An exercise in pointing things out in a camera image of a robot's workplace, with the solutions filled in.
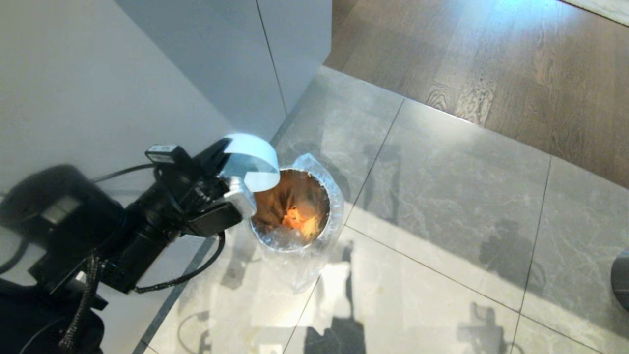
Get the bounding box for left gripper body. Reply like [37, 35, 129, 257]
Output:
[160, 156, 242, 237]

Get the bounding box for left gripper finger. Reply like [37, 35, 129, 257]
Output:
[196, 138, 232, 171]

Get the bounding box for white dish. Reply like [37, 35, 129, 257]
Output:
[219, 133, 281, 193]

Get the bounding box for round metal trash bin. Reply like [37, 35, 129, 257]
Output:
[249, 168, 331, 245]

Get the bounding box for orange food scraps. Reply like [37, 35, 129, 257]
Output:
[281, 206, 321, 240]

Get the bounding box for metal trash bin with liner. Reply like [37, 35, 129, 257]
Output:
[248, 152, 344, 292]

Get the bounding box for white cabinet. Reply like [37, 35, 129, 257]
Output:
[115, 0, 333, 143]

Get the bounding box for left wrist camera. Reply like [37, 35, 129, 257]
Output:
[221, 176, 257, 220]

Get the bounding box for black braided cable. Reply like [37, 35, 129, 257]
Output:
[59, 251, 101, 351]

